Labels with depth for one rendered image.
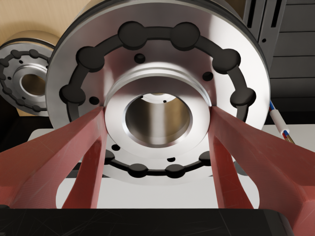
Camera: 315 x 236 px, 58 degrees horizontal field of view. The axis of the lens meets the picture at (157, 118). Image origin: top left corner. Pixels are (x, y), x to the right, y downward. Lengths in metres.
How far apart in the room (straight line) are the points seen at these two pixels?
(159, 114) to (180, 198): 0.63
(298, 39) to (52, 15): 0.28
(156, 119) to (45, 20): 0.24
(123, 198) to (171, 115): 0.64
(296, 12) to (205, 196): 0.53
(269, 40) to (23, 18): 0.26
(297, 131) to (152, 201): 0.48
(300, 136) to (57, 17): 0.32
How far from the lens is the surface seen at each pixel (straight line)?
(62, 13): 0.35
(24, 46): 0.34
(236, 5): 0.26
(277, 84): 0.40
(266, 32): 0.24
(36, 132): 0.41
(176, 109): 0.15
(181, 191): 0.75
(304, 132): 0.40
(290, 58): 0.39
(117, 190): 0.76
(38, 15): 0.36
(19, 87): 0.37
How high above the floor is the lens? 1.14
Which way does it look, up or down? 51 degrees down
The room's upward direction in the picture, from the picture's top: 179 degrees counter-clockwise
